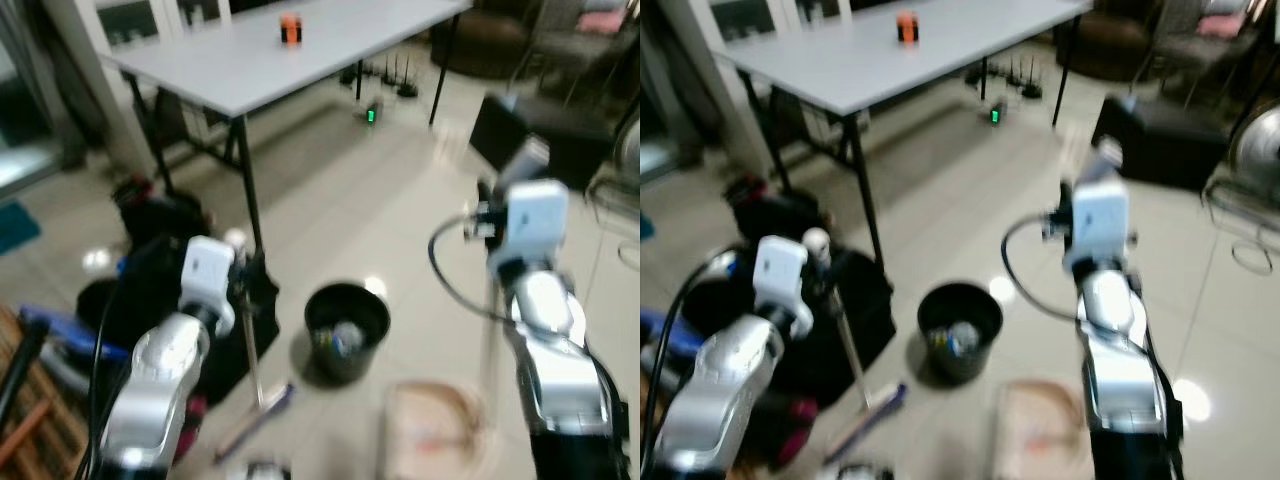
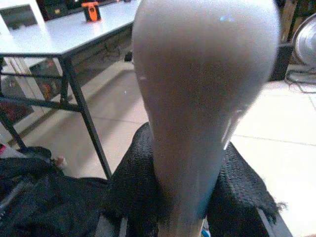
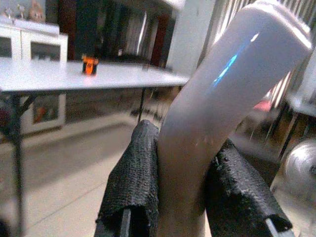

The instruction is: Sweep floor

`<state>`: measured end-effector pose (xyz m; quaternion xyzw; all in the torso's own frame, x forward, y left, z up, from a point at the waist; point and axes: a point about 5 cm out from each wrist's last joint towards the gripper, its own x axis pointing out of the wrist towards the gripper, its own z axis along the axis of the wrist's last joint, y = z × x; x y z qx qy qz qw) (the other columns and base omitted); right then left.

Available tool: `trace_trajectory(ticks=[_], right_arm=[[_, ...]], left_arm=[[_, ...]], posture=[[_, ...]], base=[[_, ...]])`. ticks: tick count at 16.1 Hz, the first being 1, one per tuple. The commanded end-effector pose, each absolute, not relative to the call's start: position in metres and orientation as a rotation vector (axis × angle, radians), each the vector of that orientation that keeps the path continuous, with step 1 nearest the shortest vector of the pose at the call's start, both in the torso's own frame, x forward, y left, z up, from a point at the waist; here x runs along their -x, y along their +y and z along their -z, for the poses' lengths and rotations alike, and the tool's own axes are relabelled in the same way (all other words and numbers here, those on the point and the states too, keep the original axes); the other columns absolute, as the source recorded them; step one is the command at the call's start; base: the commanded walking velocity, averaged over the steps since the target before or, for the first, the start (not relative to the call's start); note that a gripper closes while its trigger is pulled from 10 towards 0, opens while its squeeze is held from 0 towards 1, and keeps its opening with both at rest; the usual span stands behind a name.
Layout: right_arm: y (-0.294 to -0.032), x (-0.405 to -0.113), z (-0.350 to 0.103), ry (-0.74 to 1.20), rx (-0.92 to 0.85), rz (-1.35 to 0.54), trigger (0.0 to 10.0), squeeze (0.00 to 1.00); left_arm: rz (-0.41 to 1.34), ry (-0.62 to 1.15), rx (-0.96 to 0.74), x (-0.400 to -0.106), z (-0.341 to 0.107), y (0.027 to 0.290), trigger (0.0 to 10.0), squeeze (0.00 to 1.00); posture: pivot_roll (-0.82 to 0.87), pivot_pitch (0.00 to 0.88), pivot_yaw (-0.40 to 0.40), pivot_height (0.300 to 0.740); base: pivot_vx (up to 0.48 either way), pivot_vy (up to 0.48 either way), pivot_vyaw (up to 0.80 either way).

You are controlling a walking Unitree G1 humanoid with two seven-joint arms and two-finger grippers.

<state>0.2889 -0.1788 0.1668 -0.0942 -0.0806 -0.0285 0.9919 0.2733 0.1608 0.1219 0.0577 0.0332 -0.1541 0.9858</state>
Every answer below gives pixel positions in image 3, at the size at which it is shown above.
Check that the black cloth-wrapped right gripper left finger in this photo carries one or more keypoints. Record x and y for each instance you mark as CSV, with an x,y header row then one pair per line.
x,y
134,172

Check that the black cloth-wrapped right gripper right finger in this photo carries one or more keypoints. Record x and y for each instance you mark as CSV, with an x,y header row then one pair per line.
x,y
243,187

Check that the silver round robot joint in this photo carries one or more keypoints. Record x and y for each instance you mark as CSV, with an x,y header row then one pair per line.
x,y
300,165

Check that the framed picture with orange print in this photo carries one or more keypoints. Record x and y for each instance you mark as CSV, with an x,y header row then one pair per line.
x,y
45,111

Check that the white folding table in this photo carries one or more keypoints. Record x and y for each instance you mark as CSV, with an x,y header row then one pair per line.
x,y
74,74

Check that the orange and black small box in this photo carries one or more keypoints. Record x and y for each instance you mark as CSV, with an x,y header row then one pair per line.
x,y
89,65

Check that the white glass-door cabinet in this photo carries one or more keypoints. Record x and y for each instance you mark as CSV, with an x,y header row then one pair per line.
x,y
32,42

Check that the brown figurine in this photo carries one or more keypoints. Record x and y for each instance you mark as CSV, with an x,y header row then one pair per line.
x,y
37,11

